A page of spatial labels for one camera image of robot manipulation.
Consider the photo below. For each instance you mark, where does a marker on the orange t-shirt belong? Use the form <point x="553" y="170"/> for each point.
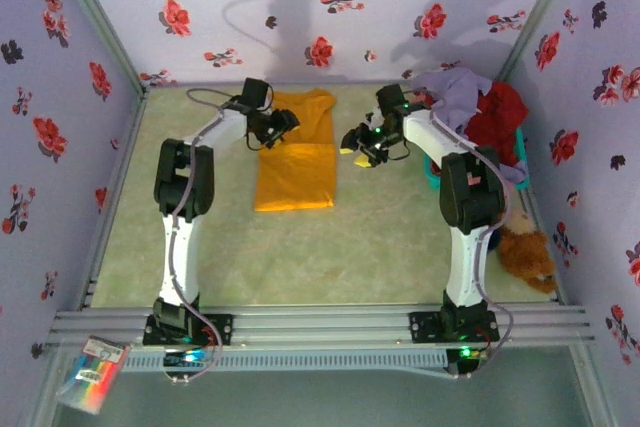
<point x="300" y="177"/>

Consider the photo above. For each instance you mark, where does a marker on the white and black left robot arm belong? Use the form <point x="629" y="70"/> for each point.
<point x="180" y="257"/>

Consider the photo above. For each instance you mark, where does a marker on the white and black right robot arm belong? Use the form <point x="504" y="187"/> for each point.
<point x="470" y="267"/>

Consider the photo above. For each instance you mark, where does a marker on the teal plastic laundry basket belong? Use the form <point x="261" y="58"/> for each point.
<point x="431" y="174"/>

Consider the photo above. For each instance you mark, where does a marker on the pile of clothes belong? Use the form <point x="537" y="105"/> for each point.
<point x="460" y="94"/>

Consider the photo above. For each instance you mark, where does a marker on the brown plush teddy toy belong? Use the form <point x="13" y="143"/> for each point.
<point x="527" y="252"/>

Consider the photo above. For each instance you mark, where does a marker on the small controller board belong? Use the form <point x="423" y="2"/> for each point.
<point x="467" y="354"/>
<point x="187" y="358"/>

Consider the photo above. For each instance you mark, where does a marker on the colourful marker pen pack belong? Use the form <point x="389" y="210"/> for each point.
<point x="95" y="372"/>

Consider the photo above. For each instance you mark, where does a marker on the grey aluminium side rail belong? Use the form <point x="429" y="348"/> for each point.
<point x="112" y="197"/>

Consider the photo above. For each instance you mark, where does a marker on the grey aluminium frame rail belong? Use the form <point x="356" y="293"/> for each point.
<point x="320" y="324"/>

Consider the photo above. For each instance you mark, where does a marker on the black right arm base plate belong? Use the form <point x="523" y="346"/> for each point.
<point x="425" y="327"/>

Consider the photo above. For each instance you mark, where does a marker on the grey aluminium corner post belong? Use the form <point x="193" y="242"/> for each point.
<point x="537" y="12"/>
<point x="95" y="17"/>

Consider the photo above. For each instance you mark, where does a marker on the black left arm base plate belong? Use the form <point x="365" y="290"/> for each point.
<point x="222" y="329"/>

